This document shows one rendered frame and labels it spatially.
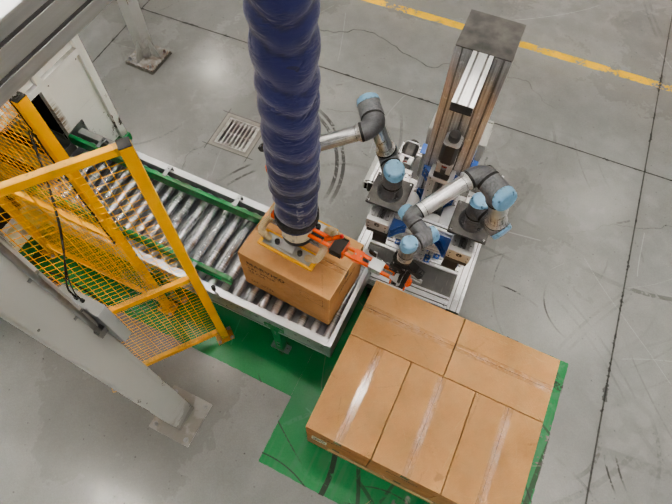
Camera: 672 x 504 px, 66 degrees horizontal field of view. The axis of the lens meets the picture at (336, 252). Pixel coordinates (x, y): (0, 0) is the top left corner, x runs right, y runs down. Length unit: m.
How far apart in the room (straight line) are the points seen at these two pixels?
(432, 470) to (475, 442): 0.29
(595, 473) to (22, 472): 3.61
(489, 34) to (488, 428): 2.04
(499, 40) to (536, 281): 2.22
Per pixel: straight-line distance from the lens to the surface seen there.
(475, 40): 2.44
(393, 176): 2.84
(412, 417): 3.08
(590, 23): 6.33
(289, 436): 3.58
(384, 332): 3.18
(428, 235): 2.33
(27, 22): 0.93
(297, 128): 1.93
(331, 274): 2.86
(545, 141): 5.00
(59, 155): 2.49
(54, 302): 1.92
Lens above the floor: 3.54
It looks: 62 degrees down
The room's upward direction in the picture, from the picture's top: 3 degrees clockwise
